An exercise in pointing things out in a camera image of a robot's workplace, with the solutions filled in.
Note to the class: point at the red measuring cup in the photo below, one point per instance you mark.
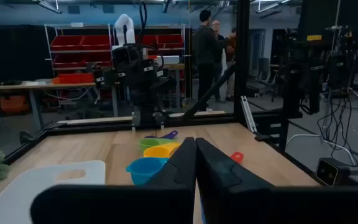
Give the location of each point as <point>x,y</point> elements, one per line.
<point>237,157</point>

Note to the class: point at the green measuring cup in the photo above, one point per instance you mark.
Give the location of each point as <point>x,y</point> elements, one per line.
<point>151,143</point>

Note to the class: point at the wooden workbench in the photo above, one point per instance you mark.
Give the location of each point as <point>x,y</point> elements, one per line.
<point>36,85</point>

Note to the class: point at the black background robot station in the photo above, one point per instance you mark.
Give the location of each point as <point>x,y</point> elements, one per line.
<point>303,68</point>

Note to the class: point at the metal rack with red bins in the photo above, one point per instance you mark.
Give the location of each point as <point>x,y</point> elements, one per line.
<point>79,46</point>
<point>169,42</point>

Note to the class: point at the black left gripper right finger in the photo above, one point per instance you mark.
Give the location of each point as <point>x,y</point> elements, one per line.
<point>259,202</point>

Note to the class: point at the black table edge frame rail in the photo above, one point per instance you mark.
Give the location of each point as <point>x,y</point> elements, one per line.
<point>104,127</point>

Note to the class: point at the orange bucket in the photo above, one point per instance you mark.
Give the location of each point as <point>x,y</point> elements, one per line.
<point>14,104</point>

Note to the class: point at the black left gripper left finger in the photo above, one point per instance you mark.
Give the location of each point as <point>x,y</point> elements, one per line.
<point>135,202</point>

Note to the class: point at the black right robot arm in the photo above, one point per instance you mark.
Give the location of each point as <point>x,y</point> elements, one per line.
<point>141,77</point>

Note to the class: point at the teal measuring cup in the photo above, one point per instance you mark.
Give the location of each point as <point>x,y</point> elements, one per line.
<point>145,169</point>

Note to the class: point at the dark blue measuring cup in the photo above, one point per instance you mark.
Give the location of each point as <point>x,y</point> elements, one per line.
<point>169,135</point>

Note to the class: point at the white box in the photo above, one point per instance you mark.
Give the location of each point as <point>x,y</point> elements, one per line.
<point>168,59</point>

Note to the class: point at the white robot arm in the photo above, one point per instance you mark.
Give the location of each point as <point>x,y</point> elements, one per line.
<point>124,29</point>

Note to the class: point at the black diagonal frame brace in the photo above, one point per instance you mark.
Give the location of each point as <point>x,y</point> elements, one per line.
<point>210,91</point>

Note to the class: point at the silver curved stand tube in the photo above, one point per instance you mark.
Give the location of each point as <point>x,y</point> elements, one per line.
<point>337,144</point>

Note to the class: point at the orange bins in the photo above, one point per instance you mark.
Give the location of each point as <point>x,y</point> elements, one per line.
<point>73,77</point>

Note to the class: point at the person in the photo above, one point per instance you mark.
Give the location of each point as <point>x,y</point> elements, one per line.
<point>219,62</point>
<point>205,56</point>
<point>231,65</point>

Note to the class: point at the black table-level camera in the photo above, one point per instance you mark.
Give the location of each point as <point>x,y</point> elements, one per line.
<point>331,171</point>

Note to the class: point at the silver metal bracket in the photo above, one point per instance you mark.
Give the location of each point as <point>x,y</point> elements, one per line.
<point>248,113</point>

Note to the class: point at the black vertical frame post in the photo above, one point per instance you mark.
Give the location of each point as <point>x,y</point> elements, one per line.
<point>241,56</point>

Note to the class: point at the yellow measuring cup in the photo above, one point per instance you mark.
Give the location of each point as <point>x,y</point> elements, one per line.
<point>160,151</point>

